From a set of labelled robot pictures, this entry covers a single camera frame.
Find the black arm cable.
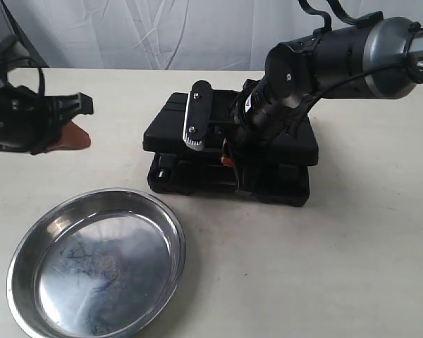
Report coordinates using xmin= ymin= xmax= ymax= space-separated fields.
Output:
xmin=298 ymin=0 xmax=384 ymax=31

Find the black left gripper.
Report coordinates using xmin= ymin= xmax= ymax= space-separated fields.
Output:
xmin=0 ymin=86 xmax=94 ymax=155

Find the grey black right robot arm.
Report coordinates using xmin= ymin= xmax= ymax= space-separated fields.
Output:
xmin=183 ymin=17 xmax=423 ymax=152

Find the dark vertical pole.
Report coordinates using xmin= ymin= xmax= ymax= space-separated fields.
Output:
xmin=0 ymin=0 xmax=49 ymax=68

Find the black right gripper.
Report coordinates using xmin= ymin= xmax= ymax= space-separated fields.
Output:
xmin=200 ymin=79 xmax=310 ymax=168

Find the round stainless steel tray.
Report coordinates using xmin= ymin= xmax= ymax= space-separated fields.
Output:
xmin=6 ymin=188 xmax=186 ymax=337

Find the white backdrop curtain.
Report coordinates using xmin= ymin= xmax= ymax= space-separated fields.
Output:
xmin=6 ymin=0 xmax=323 ymax=70

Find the black plastic tool case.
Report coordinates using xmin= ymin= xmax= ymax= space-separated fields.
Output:
xmin=142 ymin=92 xmax=319 ymax=207

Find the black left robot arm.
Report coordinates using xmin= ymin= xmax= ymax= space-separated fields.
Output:
xmin=0 ymin=35 xmax=94 ymax=155

